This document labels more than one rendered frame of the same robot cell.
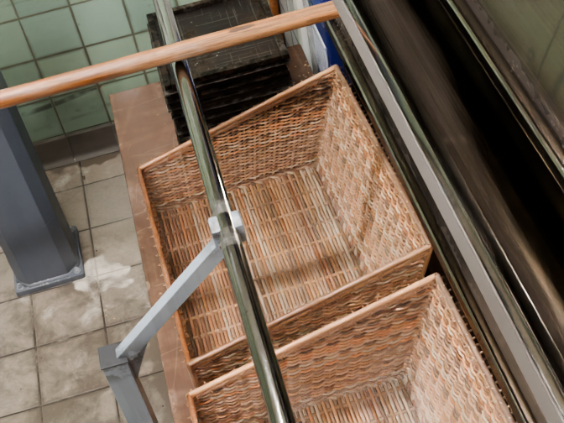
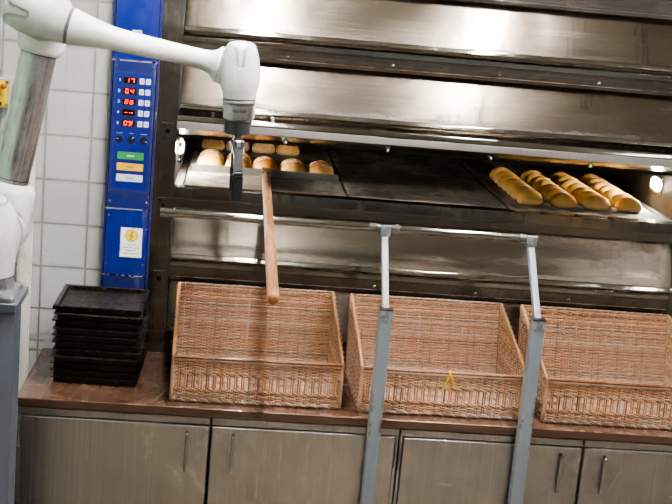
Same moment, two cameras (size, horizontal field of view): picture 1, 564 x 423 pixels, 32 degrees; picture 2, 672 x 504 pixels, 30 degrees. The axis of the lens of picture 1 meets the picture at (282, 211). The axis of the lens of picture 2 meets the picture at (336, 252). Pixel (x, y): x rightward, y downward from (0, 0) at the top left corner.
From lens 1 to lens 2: 419 cm
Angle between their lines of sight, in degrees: 81
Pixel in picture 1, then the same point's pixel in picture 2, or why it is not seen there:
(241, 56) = (132, 299)
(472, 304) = (396, 269)
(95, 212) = not seen: outside the picture
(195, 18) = (73, 301)
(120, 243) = not seen: outside the picture
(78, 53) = not seen: outside the picture
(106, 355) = (385, 308)
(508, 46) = (428, 120)
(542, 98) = (454, 123)
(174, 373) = (308, 412)
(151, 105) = (50, 388)
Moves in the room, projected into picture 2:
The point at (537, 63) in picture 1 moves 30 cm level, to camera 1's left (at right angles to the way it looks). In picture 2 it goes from (445, 116) to (451, 126)
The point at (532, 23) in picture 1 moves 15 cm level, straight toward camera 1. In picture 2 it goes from (436, 108) to (478, 113)
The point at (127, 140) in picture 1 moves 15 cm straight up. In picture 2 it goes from (81, 398) to (83, 352)
